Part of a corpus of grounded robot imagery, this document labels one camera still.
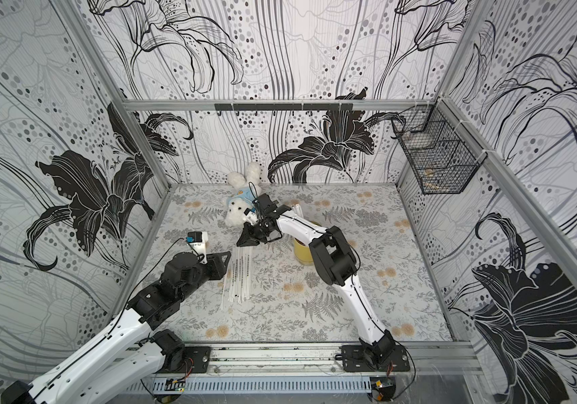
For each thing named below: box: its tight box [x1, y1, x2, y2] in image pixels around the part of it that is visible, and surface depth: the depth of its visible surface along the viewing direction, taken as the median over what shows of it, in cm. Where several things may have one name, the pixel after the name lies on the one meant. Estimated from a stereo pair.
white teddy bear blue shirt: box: [225, 161, 262, 226], surface depth 104 cm
